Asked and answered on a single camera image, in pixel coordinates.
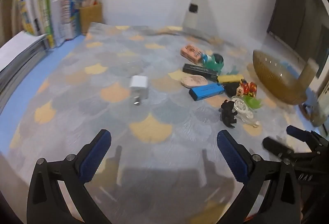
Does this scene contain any yellow rectangular lighter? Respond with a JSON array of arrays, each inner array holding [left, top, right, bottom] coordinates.
[[218, 74, 244, 84]]

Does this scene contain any patterned fan-motif table mat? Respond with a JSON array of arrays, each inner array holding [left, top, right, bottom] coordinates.
[[1, 23, 328, 223]]

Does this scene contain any red orange figurine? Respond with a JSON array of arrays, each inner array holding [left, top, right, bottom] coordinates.
[[236, 80, 258, 98]]

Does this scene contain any clear glass carriage ornament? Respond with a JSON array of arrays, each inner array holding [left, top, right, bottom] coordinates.
[[231, 96, 260, 128]]

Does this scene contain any light green plastic leaf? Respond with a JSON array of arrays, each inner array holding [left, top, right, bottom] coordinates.
[[243, 95, 262, 110]]

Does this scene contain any pink card box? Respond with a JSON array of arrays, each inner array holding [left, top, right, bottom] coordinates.
[[180, 44, 203, 64]]

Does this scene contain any black monitor screen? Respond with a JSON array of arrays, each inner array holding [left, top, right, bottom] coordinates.
[[267, 0, 328, 77]]

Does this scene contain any upright books row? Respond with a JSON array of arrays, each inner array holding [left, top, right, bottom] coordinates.
[[17, 0, 83, 49]]

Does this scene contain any black rectangular lighter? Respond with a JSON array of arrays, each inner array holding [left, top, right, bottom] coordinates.
[[182, 64, 218, 83]]

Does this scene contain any blue rectangular lighter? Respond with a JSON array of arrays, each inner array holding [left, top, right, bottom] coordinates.
[[189, 83, 225, 101]]

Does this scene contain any amber ribbed glass bowl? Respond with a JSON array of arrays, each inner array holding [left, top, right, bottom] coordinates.
[[253, 50, 307, 105]]

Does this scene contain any wooden pen holder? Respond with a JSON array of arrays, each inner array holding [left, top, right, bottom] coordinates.
[[80, 3, 103, 35]]

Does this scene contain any blue white figurine toy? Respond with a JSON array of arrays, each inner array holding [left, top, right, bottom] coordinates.
[[201, 53, 213, 66]]

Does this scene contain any black animal figurine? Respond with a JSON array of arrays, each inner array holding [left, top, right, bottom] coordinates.
[[219, 100, 237, 128]]

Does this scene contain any white usb charger cube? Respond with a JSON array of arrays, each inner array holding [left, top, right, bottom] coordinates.
[[129, 75, 149, 105]]

